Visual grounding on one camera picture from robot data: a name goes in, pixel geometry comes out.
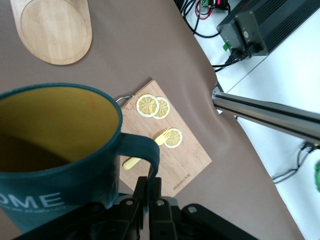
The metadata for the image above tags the teal mug with yellow inside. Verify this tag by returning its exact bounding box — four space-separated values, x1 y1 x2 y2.
0 83 161 233

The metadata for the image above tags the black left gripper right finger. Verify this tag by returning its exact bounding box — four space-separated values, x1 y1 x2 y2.
148 176 176 240

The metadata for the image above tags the aluminium camera post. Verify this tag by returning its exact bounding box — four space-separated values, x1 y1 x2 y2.
211 84 320 151

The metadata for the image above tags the red wire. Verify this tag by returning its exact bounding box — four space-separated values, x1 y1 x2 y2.
194 0 217 23

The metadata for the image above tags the yellow plastic fork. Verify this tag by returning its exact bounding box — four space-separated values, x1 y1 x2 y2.
122 128 170 171

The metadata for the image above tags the wooden mug tree rack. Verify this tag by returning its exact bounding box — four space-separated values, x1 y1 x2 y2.
9 0 93 66

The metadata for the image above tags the green plastic object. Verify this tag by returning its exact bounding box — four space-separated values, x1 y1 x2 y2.
313 159 320 194

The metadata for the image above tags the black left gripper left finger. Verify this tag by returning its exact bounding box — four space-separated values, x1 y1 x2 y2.
117 176 149 240

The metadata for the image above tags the black power supply box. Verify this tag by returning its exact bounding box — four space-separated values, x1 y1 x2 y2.
216 0 320 57

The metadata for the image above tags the black power cable with plug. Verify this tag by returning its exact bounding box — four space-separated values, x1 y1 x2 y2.
211 46 252 74

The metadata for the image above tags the lemon slice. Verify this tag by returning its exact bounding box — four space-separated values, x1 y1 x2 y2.
152 96 171 120
163 127 183 149
136 93 160 118

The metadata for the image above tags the thin black cable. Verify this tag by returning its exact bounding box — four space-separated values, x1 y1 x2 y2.
271 142 316 185

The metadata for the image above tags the bamboo cutting board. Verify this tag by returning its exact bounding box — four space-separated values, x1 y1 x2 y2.
115 79 213 198

